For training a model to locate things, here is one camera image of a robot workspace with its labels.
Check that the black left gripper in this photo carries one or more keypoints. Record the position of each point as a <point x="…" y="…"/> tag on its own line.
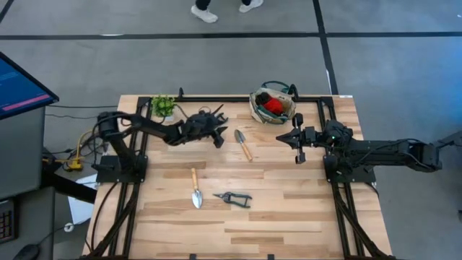
<point x="198" y="126"/>

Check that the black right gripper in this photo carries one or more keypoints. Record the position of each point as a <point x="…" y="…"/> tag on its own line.
<point x="310" y="137"/>

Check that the red black gardening glove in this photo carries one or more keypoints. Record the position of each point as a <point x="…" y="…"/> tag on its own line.
<point x="274" y="106"/>

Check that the beige green-trimmed gardening bag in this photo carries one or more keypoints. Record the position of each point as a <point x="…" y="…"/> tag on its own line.
<point x="260" y="115"/>

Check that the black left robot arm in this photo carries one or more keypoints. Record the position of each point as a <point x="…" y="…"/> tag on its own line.
<point x="144" y="126"/>

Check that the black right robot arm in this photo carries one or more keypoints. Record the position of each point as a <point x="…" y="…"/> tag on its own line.
<point x="390" y="151"/>

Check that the small green potted plant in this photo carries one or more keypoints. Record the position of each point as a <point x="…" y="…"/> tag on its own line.
<point x="163" y="105"/>

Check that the person's white shoes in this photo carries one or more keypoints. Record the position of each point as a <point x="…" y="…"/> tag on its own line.
<point x="204" y="15"/>

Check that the yellow power strip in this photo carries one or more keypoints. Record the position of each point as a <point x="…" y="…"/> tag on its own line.
<point x="76" y="165"/>

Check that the black stand leg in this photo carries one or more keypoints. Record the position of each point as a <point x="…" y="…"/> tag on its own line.
<point x="447" y="142"/>

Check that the black desk strut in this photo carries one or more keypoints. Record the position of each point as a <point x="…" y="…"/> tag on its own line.
<point x="68" y="187"/>

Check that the white paper sheet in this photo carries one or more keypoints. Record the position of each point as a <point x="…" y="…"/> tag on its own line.
<point x="81" y="213"/>

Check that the white round plug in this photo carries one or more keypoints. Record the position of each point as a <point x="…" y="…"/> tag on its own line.
<point x="69" y="227"/>

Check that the grey computer cabinet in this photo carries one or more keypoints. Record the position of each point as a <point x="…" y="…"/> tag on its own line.
<point x="21" y="155"/>

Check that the blue-screen computer monitor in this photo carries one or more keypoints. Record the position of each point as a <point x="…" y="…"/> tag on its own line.
<point x="21" y="86"/>

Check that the black computer mouse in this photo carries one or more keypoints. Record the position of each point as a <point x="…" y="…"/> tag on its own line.
<point x="27" y="252"/>

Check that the backlit black keyboard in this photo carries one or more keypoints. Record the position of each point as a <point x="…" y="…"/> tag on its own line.
<point x="6" y="224"/>

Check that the black aluminium table frame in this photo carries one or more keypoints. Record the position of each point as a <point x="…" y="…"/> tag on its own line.
<point x="234" y="99"/>

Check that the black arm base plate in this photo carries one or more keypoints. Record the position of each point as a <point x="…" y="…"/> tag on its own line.
<point x="361" y="176"/>
<point x="108" y="175"/>

